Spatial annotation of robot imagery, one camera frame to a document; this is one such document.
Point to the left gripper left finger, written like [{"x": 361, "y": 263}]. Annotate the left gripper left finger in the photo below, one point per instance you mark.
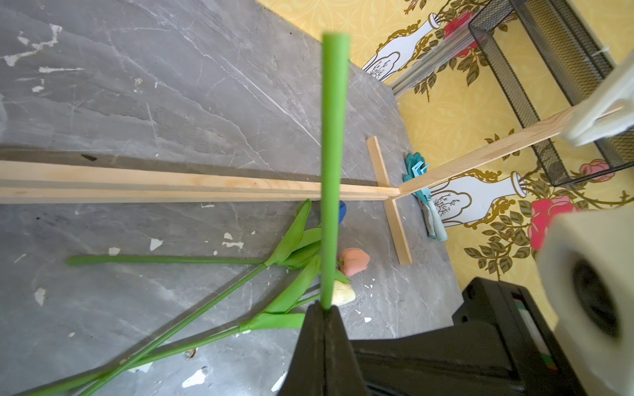
[{"x": 306, "y": 375}]

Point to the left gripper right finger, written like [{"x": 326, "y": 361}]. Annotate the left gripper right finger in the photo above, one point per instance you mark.
[{"x": 342, "y": 375}]

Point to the yellow artificial tulip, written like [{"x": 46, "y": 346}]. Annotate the yellow artificial tulip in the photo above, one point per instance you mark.
[{"x": 335, "y": 63}]

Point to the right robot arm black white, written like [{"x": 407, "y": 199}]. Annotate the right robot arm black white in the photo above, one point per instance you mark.
[{"x": 499, "y": 344}]

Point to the white clothes peg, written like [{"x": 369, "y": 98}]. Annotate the white clothes peg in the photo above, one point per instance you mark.
[{"x": 602, "y": 109}]

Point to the blue artificial tulip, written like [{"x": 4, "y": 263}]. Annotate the blue artificial tulip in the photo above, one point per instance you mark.
[{"x": 342, "y": 211}]

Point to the teal garden gloves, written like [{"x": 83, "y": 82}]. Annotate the teal garden gloves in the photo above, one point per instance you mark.
[{"x": 416, "y": 166}]

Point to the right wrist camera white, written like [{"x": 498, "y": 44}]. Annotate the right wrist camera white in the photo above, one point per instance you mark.
[{"x": 586, "y": 268}]

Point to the wooden clothes rack frame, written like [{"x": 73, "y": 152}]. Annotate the wooden clothes rack frame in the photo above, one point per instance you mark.
[{"x": 44, "y": 183}]

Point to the black wire mesh basket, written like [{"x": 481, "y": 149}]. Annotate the black wire mesh basket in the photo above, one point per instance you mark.
[{"x": 546, "y": 59}]

